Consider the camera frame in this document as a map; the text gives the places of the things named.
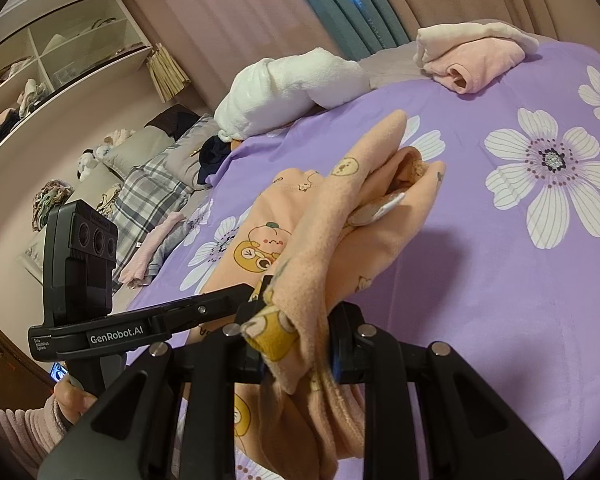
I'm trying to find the grey cushion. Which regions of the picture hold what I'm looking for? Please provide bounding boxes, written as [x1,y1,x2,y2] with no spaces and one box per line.
[102,112,217,191]

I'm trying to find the straw coloured curtain tassel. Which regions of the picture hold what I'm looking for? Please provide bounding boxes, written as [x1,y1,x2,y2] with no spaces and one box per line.
[146,44,191,103]

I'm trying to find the dark navy cloth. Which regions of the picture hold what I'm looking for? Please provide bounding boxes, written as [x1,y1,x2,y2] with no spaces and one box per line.
[197,135,233,186]

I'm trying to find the white open shelf unit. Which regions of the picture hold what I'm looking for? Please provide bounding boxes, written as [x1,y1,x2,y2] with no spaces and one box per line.
[0,0,153,171]

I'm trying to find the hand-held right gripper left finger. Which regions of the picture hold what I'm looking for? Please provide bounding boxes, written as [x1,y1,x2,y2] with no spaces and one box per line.
[39,276,276,480]

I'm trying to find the person's left forearm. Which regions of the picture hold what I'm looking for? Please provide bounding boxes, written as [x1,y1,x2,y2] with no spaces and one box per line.
[0,394,76,473]

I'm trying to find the teal curtain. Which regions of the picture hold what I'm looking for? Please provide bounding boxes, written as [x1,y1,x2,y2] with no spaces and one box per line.
[277,0,411,61]

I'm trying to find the white and black plush toy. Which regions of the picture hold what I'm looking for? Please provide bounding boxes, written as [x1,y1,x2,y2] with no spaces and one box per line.
[77,146,112,183]

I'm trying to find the white plush blanket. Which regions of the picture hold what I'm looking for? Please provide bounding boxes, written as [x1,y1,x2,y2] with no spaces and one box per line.
[214,47,371,141]

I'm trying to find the grey cloth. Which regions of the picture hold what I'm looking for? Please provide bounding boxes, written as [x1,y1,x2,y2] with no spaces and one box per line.
[145,220,197,281]

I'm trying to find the pink folded fleece garment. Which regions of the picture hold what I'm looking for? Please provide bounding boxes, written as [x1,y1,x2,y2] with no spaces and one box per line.
[415,22,540,95]

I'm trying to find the purple floral bedsheet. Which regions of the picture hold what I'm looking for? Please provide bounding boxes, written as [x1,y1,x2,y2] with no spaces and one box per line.
[122,37,600,480]

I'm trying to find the brown cloth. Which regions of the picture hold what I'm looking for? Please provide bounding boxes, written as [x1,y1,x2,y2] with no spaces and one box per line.
[145,104,203,137]

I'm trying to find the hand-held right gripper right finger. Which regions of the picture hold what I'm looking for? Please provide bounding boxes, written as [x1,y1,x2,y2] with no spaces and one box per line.
[330,302,564,480]

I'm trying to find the taupe pillow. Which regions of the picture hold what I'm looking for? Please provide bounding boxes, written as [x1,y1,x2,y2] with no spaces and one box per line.
[355,42,431,91]

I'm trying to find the person's left hand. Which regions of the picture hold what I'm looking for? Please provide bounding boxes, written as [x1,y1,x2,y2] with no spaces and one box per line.
[54,374,99,427]

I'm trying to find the light pink cloth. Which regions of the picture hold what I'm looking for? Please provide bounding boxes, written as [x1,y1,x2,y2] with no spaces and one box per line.
[119,211,186,286]

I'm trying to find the grey plaid blanket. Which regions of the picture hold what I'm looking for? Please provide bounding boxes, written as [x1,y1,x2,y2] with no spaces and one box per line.
[111,152,196,241]

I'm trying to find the pile of mixed clothes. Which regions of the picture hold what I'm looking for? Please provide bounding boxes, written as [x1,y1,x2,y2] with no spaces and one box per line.
[32,179,76,233]

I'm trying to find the pink curtain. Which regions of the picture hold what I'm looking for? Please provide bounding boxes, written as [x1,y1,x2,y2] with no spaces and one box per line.
[120,0,341,126]

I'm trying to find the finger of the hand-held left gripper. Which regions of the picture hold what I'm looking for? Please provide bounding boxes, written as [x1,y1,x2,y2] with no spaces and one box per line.
[150,282,257,334]

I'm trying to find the orange cartoon print pants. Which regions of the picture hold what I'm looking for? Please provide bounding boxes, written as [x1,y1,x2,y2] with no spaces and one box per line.
[200,110,448,480]

